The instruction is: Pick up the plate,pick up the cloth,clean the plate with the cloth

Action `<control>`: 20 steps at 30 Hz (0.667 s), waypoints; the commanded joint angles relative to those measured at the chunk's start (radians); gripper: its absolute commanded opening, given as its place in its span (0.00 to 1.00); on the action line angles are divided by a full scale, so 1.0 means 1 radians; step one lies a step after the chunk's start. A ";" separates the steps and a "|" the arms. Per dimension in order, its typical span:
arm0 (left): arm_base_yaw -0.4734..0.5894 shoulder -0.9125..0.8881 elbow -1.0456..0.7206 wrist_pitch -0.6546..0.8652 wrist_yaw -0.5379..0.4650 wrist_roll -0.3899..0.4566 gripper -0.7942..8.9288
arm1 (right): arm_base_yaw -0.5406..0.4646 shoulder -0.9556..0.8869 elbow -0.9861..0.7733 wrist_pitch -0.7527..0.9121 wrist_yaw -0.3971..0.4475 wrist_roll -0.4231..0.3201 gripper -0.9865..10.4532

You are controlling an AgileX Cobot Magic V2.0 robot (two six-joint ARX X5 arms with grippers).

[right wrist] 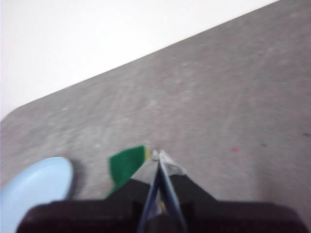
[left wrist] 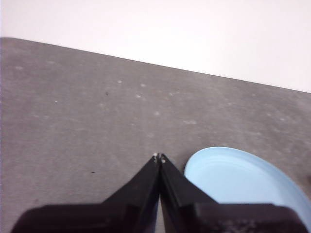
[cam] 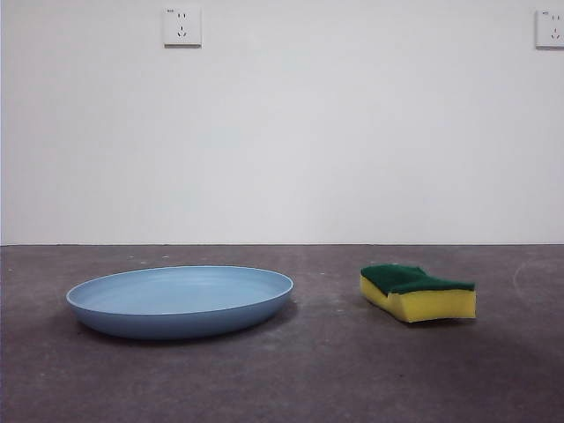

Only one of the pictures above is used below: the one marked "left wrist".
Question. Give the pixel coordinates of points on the light blue round plate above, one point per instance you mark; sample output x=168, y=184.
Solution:
x=238, y=177

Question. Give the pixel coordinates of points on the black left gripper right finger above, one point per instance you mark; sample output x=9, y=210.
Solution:
x=194, y=216

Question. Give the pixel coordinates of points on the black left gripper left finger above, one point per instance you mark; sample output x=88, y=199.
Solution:
x=126, y=216

